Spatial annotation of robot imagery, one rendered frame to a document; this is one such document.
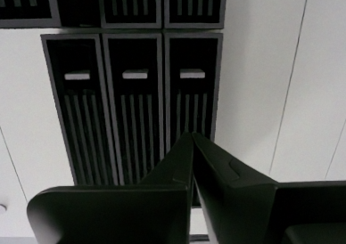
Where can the white rack cabinet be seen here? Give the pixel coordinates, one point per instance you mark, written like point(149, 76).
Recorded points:
point(281, 99)

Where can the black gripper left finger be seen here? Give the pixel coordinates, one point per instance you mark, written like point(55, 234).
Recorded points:
point(157, 211)

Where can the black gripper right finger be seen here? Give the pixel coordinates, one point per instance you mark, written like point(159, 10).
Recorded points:
point(241, 205)

